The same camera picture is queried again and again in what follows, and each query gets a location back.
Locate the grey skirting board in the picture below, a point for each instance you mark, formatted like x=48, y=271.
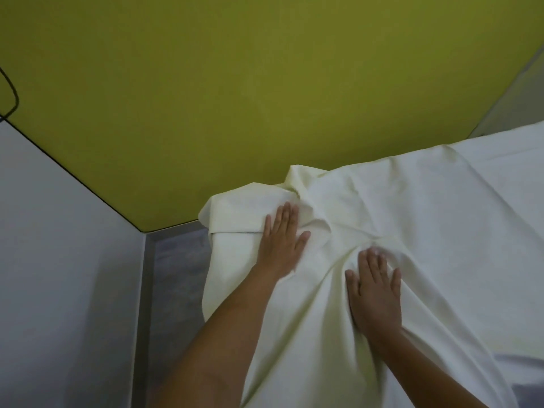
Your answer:
x=142, y=318

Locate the person's right hand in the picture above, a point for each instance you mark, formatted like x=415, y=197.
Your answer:
x=376, y=299

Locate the cream white cloth sheet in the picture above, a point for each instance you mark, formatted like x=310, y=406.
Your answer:
x=323, y=335

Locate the person's right forearm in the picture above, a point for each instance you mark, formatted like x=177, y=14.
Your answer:
x=418, y=373

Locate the pale grey fabric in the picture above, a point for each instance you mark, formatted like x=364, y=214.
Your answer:
x=525, y=382

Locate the person's right thumb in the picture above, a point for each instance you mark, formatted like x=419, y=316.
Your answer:
x=352, y=282

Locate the person's right little finger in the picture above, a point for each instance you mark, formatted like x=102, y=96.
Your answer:
x=396, y=282

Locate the white bed mattress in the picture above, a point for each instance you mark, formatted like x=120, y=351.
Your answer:
x=510, y=216

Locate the person's left forearm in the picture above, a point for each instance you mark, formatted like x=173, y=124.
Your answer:
x=221, y=344

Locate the person's left hand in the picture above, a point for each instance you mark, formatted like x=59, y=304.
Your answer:
x=278, y=246

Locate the person's left thumb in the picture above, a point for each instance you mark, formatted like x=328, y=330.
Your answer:
x=304, y=240

